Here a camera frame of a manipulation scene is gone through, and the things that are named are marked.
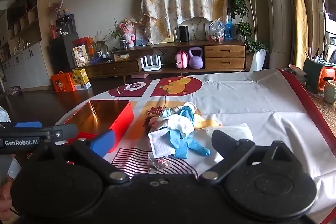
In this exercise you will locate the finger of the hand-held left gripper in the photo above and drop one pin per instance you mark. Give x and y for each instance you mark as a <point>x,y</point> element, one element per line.
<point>27,124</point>
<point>67,130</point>

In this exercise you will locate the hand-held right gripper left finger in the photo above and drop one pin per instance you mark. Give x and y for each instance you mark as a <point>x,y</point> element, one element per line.
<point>101,144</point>

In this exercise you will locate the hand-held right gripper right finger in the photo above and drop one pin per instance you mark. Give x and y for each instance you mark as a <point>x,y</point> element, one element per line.
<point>223,142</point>

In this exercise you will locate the yellow rubber toy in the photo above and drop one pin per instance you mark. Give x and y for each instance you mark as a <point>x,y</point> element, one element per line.
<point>203,121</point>

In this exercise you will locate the red tin box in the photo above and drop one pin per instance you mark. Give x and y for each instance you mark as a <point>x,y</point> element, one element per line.
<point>123,119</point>

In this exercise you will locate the blue rubber glove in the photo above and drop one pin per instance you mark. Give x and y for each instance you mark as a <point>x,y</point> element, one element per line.
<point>187,113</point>
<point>189,145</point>

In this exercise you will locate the white gauze cloth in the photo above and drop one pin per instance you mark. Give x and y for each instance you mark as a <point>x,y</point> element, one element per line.
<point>181,124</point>

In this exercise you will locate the clear plastic bag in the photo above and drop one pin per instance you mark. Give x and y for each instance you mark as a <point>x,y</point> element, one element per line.
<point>157,162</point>

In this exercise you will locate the white paper leaflet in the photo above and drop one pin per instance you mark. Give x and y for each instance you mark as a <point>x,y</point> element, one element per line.
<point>161,144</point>

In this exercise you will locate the printed blue face mask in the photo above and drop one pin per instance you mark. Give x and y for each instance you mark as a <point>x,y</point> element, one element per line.
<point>166,115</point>

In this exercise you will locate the person's left hand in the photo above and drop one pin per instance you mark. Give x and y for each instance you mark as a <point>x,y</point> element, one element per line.
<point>4,195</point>

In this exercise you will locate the orange gift bag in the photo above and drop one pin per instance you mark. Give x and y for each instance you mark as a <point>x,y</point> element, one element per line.
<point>63,82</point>
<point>90,47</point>

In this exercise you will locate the yellow milk carton box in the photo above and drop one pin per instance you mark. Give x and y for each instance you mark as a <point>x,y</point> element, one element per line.
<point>81,79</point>

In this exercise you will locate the black cabinet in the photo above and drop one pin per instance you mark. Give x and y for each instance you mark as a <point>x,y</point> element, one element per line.
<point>61,56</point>

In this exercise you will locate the white and yellow gift bag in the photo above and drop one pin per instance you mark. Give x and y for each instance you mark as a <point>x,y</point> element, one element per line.
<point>80,56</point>

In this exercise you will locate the wooden TV stand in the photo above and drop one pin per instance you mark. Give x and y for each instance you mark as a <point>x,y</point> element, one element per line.
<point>223,60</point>

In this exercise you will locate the purple kettlebell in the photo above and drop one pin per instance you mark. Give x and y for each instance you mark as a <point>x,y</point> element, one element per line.
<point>196,60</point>

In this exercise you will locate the small yellow box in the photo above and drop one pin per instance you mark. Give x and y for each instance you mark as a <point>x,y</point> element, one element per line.
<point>121,56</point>

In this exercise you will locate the white planter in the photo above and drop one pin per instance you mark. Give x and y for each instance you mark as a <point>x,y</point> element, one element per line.
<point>258,60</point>

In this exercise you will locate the white router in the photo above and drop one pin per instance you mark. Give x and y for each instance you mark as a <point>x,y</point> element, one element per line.
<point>151,66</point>

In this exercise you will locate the pink toy case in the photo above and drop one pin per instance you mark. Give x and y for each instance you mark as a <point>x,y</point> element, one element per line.
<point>181,60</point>

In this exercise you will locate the small potted plant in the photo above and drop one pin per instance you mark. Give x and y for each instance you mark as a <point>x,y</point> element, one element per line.
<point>101,44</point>

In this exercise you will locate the plant in striped vase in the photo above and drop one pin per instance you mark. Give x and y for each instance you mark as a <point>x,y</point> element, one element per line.
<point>123,43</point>

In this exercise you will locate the black coffee machine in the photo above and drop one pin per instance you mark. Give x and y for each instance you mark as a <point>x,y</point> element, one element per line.
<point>65,26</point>

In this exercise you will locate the plastic bag of snacks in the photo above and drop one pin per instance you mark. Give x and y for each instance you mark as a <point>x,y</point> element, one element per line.
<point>216,31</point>

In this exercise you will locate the green pen container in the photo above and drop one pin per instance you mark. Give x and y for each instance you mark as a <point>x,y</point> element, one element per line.
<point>311,71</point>

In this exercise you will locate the blue packet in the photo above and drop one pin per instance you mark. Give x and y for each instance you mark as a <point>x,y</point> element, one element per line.
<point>229,29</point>

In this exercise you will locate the pink plush doll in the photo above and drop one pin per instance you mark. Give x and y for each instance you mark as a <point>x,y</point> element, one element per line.
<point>128,32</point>

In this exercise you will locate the picture book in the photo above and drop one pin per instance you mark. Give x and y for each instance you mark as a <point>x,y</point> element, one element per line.
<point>141,36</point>

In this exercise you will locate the black cylinder speaker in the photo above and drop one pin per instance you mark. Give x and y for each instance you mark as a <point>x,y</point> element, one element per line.
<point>183,33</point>

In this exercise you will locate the ceramic cup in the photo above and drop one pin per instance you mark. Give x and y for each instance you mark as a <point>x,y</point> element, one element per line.
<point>330,92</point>

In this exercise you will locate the fan-shaped ornament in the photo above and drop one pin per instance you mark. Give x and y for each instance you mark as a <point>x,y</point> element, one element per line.
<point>197,27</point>

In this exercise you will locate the small figurine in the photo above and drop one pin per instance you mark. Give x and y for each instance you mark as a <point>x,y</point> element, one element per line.
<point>66,11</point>

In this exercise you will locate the orange plastic stool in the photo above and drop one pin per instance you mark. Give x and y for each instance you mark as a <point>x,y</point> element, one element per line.
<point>325,78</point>

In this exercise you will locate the white standing air conditioner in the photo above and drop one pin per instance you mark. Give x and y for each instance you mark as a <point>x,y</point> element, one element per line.
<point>279,16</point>

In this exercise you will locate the tall green tree plant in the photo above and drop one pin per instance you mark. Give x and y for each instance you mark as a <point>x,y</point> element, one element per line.
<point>237,3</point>

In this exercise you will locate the yellow curtain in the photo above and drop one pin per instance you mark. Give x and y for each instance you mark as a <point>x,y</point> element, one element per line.
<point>299,16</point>

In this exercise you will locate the wall cabinet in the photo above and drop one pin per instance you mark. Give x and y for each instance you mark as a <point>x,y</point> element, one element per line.
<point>26,64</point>

